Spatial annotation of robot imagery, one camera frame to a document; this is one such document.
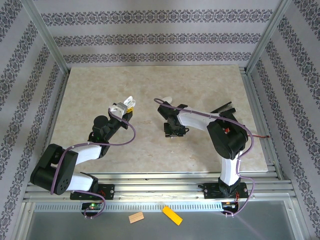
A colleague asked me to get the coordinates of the grey metal tray panel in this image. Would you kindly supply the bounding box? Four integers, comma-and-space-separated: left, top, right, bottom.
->
14, 199, 313, 240

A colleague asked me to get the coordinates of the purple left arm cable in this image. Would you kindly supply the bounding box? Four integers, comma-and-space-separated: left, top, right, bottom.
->
49, 109, 137, 219

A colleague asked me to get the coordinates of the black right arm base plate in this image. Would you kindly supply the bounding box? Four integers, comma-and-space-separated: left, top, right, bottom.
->
202, 181, 249, 200

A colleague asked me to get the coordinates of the slotted grey cable duct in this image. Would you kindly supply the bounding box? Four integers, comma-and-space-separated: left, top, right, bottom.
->
33, 201, 223, 213

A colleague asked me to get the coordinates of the aluminium base rail bed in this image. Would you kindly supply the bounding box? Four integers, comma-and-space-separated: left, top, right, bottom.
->
22, 171, 298, 203

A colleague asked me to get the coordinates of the left controller box green light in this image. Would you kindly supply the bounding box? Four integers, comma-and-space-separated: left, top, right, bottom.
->
81, 201, 103, 211

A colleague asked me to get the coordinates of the aluminium left upright post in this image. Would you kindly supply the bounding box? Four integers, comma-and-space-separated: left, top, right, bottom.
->
21, 0, 70, 76

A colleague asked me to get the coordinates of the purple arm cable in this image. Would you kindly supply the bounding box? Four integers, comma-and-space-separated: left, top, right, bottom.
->
49, 109, 137, 219
153, 97, 257, 218

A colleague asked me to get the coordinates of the aluminium right side rail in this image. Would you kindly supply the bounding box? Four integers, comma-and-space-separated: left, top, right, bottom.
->
239, 66, 285, 181

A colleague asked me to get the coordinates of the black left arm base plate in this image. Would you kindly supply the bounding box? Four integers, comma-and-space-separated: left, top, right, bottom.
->
69, 183, 115, 201

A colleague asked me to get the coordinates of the aluminium left side rail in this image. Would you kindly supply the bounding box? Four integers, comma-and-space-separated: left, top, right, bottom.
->
23, 72, 70, 185

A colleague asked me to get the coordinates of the aluminium upright post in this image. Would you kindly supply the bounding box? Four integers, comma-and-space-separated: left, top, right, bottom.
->
244, 0, 297, 75
21, 0, 70, 76

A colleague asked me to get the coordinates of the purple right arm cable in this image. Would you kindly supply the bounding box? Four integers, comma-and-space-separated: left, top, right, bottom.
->
153, 97, 257, 218

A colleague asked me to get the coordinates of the yellow rectangular block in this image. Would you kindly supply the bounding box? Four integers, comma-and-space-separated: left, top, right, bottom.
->
161, 205, 184, 227

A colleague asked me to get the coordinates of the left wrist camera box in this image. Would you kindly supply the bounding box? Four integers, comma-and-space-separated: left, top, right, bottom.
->
108, 101, 128, 116

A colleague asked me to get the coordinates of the aluminium rail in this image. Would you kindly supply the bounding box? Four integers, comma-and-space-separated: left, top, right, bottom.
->
239, 66, 285, 181
23, 72, 70, 185

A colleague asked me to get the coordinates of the aluminium right upright post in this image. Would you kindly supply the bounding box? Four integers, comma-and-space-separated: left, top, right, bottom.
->
244, 0, 297, 75

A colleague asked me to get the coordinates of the black forked bracket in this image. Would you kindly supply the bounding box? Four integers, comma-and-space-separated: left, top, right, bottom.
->
211, 101, 237, 115

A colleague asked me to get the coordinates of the small wooden block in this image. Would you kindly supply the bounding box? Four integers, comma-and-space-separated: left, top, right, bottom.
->
128, 211, 145, 224

